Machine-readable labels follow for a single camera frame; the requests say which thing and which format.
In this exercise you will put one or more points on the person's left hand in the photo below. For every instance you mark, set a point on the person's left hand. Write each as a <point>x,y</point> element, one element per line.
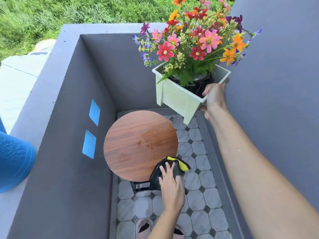
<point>172,191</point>

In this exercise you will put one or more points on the person's right hand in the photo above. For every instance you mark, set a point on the person's right hand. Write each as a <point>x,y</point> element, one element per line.
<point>215,99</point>

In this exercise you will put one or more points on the dark cleaning cloth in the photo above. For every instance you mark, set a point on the dark cleaning cloth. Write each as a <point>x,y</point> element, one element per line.
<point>155,180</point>

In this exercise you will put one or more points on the pale green square planter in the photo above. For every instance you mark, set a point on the pale green square planter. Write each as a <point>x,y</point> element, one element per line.
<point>177,99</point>

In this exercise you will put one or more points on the colourful flowers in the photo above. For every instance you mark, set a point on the colourful flowers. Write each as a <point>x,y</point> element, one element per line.
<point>197,39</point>

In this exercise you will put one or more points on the blue plastic watering can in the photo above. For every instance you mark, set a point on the blue plastic watering can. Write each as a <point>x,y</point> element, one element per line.
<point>15,164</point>

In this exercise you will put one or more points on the person's right forearm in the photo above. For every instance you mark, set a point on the person's right forearm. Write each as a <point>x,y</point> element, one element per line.
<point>261,176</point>

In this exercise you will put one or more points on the person's left forearm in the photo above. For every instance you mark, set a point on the person's left forearm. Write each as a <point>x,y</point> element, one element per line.
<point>164,226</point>

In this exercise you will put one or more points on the round wooden table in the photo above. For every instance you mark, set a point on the round wooden table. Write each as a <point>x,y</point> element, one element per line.
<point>134,144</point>

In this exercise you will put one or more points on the blue tape patch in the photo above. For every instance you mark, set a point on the blue tape patch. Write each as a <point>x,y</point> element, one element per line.
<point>94,112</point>
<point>89,144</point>

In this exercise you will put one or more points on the green overgrown vegetation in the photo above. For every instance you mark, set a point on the green overgrown vegetation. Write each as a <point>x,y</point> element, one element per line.
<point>74,9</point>

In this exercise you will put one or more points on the white parked car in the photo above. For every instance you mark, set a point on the white parked car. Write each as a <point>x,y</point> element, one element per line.
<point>43,48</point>

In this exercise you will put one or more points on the grey corrugated metal roof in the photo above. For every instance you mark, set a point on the grey corrugated metal roof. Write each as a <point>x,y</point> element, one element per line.
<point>17,82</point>

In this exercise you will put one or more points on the black metal table frame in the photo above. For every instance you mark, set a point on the black metal table frame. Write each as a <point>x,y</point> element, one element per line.
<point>139,187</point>

